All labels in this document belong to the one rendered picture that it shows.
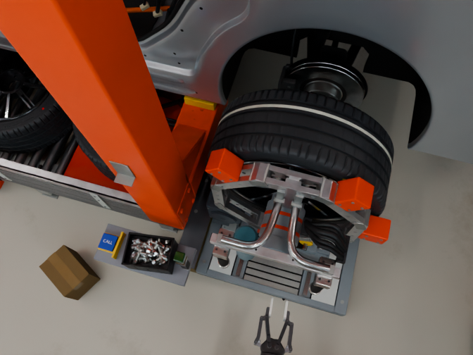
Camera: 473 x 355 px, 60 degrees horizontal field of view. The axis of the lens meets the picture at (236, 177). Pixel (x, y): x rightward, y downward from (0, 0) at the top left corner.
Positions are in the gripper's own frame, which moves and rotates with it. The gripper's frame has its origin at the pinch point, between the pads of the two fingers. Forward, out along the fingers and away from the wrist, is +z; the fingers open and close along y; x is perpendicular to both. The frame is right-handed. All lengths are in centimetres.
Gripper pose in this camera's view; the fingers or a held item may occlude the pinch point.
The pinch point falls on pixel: (278, 308)
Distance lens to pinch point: 158.3
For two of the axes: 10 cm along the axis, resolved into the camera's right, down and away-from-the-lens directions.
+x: -0.3, 6.0, 8.0
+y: -9.8, -1.8, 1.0
